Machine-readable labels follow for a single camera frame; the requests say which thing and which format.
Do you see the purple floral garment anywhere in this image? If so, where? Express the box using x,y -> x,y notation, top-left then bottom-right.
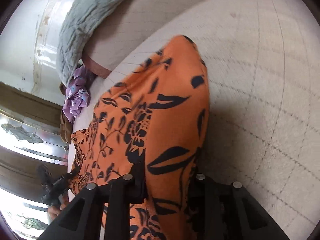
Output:
62,64 -> 97,123

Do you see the person's left hand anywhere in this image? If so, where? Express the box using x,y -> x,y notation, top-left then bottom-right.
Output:
48,195 -> 69,220

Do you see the brown garment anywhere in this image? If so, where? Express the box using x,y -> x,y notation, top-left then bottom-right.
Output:
58,82 -> 73,144

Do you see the pink pillow with maroon band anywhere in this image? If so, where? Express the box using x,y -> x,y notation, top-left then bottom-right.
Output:
81,0 -> 203,79

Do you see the wooden wardrobe with mirror doors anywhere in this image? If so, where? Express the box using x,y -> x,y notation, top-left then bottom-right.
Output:
1,83 -> 68,239

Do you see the orange black floral garment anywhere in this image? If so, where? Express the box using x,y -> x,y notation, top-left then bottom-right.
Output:
71,35 -> 209,239

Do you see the grey quilted blanket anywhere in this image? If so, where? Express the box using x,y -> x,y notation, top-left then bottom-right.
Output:
56,0 -> 125,86

